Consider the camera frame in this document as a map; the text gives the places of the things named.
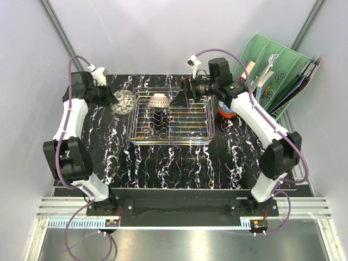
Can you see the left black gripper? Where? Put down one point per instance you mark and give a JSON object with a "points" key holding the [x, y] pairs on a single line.
{"points": [[110, 98]]}

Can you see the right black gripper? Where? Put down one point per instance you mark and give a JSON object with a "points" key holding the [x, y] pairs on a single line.
{"points": [[180, 99]]}

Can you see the black leaf pattern bowl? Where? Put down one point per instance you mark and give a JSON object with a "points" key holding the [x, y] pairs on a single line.
{"points": [[125, 102]]}

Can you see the red patterned ceramic bowl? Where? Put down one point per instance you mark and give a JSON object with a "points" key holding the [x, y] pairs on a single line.
{"points": [[159, 100]]}

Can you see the metal wire dish rack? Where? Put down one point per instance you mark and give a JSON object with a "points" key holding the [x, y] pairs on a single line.
{"points": [[190, 125]]}

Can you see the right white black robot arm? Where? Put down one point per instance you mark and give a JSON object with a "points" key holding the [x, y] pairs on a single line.
{"points": [[282, 148]]}

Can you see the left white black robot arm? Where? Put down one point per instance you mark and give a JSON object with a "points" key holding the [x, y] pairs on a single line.
{"points": [[67, 157]]}

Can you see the blue orange ceramic bowl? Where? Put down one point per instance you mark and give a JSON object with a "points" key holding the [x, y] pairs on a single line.
{"points": [[225, 111]]}

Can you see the black marble pattern mat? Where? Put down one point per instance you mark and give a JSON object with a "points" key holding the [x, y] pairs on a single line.
{"points": [[230, 161]]}

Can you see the purple spine book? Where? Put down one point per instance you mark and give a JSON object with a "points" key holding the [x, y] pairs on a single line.
{"points": [[244, 73]]}

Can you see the blue yellow cover book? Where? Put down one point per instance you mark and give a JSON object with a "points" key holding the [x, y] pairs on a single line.
{"points": [[264, 87]]}

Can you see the green plastic file organizer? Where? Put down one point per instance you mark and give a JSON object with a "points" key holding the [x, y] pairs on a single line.
{"points": [[278, 73]]}

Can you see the white crumpled paper item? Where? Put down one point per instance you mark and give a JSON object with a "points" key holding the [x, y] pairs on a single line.
{"points": [[270, 63]]}

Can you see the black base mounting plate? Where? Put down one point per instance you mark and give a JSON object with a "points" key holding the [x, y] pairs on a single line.
{"points": [[181, 221]]}

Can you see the dark folders stack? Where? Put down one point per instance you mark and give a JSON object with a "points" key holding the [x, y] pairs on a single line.
{"points": [[292, 87]]}

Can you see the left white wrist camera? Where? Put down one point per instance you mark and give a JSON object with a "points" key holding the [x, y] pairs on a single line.
{"points": [[98, 74]]}

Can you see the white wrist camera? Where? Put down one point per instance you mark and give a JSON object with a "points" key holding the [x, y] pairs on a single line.
{"points": [[193, 63], [98, 74]]}

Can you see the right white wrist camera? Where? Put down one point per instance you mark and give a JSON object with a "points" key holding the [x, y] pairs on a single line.
{"points": [[193, 63]]}

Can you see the aluminium rail frame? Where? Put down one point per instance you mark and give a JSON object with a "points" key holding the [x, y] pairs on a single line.
{"points": [[300, 207]]}

